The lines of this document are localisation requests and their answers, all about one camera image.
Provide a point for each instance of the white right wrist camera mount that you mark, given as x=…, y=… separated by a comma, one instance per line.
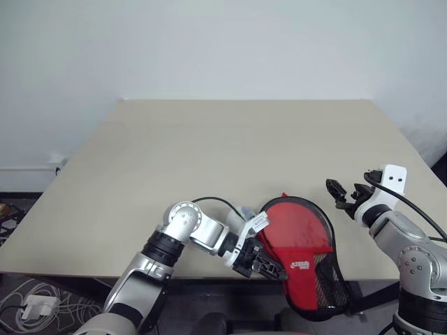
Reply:
x=394, y=178

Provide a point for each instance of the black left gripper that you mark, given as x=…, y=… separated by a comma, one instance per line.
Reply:
x=246, y=260

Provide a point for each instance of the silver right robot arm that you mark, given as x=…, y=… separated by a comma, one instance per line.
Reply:
x=412, y=251

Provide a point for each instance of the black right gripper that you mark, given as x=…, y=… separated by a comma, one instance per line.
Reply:
x=363, y=199

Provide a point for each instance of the white power adapter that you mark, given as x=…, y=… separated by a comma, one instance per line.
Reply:
x=39, y=306

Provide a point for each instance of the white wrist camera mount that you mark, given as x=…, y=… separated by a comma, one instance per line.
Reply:
x=394, y=178
x=254, y=223

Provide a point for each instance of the red black mesh paddle case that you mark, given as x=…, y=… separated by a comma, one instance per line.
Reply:
x=300, y=275

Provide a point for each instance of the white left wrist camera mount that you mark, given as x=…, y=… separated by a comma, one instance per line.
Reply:
x=254, y=223

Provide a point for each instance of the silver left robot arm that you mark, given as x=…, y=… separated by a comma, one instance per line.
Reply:
x=206, y=232

